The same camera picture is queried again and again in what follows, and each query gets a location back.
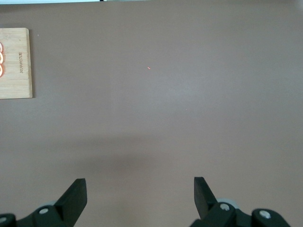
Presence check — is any bamboo cutting board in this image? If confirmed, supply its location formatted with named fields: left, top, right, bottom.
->
left=0, top=27, right=34, bottom=100

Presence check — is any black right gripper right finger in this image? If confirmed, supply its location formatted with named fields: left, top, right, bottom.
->
left=190, top=176, right=252, bottom=227

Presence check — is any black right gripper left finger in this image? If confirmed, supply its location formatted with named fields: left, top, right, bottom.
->
left=15, top=178, right=88, bottom=227

